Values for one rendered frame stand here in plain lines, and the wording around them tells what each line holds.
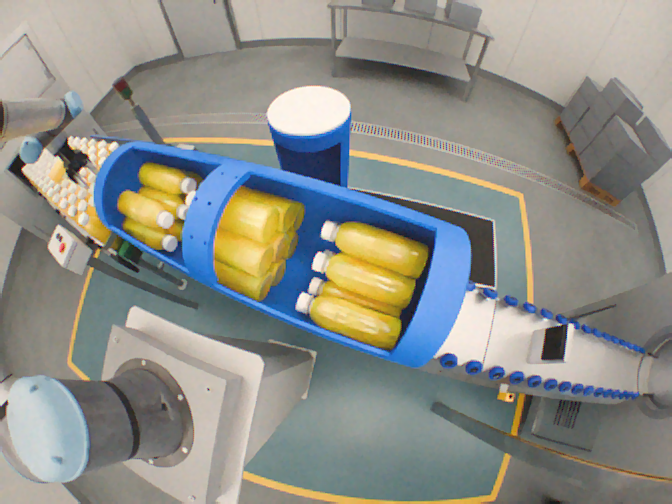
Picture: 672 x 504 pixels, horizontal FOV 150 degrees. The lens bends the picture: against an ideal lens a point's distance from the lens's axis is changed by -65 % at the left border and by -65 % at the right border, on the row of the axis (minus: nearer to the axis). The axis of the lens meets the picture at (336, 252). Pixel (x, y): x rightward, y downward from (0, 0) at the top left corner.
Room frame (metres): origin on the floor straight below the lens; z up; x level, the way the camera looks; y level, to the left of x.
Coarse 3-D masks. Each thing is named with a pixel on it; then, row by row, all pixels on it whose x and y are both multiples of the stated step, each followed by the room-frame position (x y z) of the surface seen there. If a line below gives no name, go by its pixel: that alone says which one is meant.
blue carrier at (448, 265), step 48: (144, 144) 0.46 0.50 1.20; (96, 192) 0.32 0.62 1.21; (288, 192) 0.35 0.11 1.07; (336, 192) 0.24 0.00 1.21; (192, 240) 0.17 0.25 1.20; (432, 240) 0.22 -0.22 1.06; (288, 288) 0.14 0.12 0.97; (432, 288) 0.07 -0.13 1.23; (336, 336) 0.02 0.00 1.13; (432, 336) 0.01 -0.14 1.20
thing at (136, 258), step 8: (48, 200) 0.67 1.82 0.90; (72, 224) 0.44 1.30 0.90; (104, 248) 0.30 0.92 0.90; (128, 248) 0.30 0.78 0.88; (136, 248) 0.38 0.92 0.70; (112, 256) 0.27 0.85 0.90; (120, 256) 0.33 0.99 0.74; (136, 256) 0.34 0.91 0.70; (128, 264) 0.25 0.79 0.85; (136, 264) 0.30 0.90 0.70; (144, 264) 0.38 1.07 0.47; (152, 264) 0.41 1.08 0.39; (160, 264) 0.44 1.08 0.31; (136, 272) 0.24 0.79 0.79; (152, 272) 0.37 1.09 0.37; (160, 272) 0.39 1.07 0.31; (168, 280) 0.37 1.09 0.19; (176, 280) 0.39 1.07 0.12; (184, 280) 0.42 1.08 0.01; (184, 288) 0.36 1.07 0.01
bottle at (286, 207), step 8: (240, 192) 0.30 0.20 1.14; (248, 192) 0.30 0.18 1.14; (256, 192) 0.30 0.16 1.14; (264, 192) 0.31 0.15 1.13; (256, 200) 0.28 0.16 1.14; (264, 200) 0.28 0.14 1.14; (272, 200) 0.28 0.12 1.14; (280, 200) 0.28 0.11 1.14; (288, 200) 0.28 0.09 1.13; (280, 208) 0.26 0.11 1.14; (288, 208) 0.26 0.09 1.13; (280, 216) 0.24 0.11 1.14; (288, 216) 0.26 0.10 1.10; (280, 224) 0.23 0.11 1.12; (288, 224) 0.25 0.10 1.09; (280, 232) 0.23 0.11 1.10
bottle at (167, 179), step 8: (144, 168) 0.43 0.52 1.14; (152, 168) 0.42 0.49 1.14; (160, 168) 0.42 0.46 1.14; (168, 168) 0.41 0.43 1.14; (176, 168) 0.42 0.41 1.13; (144, 176) 0.41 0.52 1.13; (152, 176) 0.40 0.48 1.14; (160, 176) 0.39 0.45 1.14; (168, 176) 0.38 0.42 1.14; (176, 176) 0.38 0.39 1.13; (184, 176) 0.39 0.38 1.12; (144, 184) 0.40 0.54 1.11; (152, 184) 0.38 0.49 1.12; (160, 184) 0.37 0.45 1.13; (168, 184) 0.36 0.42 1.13; (176, 184) 0.36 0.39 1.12; (168, 192) 0.36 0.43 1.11; (176, 192) 0.35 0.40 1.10; (184, 192) 0.36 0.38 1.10
